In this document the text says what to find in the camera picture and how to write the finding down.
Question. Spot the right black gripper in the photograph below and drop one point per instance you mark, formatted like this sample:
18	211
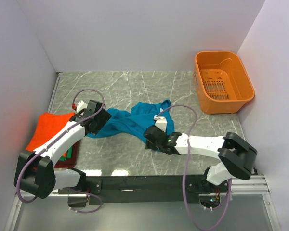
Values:
149	145

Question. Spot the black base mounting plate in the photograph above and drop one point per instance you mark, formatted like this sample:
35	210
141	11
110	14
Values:
141	189

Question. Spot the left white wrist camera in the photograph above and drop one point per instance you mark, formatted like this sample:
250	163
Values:
81	105

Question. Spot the folded orange t shirt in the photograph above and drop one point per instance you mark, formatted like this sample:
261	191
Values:
48	125

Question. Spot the teal blue t shirt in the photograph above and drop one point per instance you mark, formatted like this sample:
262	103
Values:
134	122

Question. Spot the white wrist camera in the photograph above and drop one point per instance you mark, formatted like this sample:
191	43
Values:
81	105
160	122

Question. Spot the aluminium rail frame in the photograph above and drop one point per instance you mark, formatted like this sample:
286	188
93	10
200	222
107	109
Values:
257	185

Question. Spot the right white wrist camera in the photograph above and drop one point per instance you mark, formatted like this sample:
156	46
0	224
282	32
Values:
160	122

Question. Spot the folded dark red t shirt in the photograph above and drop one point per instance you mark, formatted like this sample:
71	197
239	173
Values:
70	163

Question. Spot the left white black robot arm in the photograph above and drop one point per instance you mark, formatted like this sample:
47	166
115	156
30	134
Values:
35	173

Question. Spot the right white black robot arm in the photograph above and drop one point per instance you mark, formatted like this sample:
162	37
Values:
237	156

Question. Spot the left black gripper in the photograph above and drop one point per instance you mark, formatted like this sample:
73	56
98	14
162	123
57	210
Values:
104	117

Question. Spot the orange plastic basket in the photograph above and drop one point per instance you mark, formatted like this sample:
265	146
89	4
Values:
221	82

